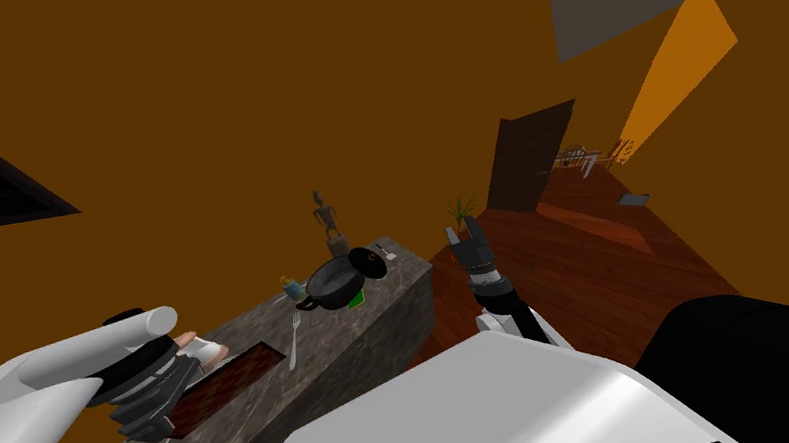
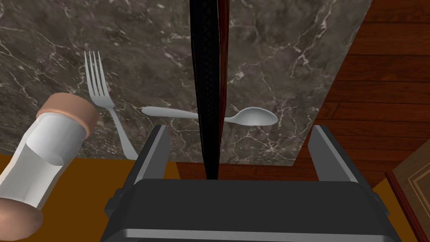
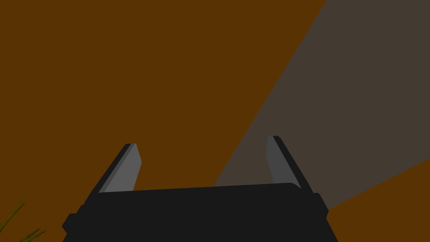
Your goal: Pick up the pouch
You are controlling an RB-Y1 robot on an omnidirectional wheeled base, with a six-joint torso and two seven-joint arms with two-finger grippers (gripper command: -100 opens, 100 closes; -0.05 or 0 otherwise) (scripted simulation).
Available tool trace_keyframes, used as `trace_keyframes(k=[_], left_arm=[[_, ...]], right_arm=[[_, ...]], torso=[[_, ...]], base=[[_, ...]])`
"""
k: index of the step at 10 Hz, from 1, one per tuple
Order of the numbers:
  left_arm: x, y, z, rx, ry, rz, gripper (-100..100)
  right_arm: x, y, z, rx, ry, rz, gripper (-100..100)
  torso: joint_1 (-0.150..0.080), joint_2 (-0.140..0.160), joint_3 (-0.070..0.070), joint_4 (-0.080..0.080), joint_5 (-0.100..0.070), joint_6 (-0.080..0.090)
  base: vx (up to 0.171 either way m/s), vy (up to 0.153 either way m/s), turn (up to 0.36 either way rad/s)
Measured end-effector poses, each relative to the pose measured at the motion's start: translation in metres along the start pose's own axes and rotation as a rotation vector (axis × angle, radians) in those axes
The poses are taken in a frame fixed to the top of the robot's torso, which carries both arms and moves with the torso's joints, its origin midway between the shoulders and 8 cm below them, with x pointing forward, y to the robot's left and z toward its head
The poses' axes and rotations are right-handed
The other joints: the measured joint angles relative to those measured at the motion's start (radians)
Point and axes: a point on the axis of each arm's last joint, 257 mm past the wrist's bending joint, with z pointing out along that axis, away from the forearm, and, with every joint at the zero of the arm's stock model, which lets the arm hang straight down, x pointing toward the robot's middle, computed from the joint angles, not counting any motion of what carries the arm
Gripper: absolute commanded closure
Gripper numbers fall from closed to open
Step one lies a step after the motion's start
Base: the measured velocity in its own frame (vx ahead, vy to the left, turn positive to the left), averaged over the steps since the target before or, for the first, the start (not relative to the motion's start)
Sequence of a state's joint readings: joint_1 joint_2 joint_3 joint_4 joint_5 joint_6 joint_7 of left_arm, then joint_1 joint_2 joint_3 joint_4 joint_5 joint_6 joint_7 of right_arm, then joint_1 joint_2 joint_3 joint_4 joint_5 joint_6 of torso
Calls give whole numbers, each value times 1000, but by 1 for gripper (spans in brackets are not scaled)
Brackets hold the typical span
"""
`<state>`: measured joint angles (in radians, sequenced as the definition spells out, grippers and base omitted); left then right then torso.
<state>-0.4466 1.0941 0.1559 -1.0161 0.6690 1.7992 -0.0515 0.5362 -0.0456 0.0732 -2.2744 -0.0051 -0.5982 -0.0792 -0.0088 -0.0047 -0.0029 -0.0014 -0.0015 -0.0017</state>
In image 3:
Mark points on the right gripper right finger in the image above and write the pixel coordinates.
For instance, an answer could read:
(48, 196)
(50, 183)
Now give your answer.
(284, 168)

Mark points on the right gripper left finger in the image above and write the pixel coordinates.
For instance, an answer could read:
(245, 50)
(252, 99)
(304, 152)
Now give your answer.
(122, 173)

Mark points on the green plant leaves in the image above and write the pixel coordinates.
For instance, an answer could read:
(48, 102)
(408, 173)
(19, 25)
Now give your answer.
(13, 215)

